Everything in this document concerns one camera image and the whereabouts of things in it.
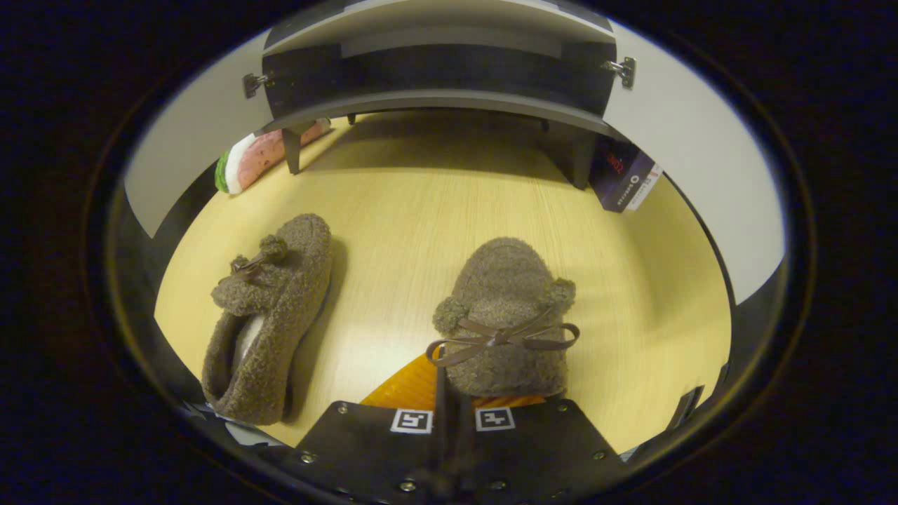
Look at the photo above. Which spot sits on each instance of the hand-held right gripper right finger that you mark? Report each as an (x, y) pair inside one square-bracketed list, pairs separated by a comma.
[(547, 442)]

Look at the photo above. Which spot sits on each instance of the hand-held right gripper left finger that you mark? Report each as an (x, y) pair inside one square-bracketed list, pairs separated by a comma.
[(440, 449)]

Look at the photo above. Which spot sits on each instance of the brown fuzzy shoe with bow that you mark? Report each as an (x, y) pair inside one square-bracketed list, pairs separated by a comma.
[(280, 308), (501, 280)]

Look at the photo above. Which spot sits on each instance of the white shoe cabinet door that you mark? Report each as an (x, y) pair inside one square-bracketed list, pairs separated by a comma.
[(701, 140), (182, 140)]

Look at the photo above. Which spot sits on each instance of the white and grey shoe cabinet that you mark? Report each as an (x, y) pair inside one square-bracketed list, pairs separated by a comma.
[(435, 70)]

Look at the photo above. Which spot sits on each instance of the metal door hinge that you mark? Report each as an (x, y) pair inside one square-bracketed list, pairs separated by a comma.
[(623, 71), (254, 84)]

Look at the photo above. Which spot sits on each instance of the dark blue carton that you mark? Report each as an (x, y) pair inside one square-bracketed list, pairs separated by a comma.
[(621, 175)]

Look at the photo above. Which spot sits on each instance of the watermelon print cushion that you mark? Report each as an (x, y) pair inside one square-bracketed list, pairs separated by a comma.
[(259, 158)]

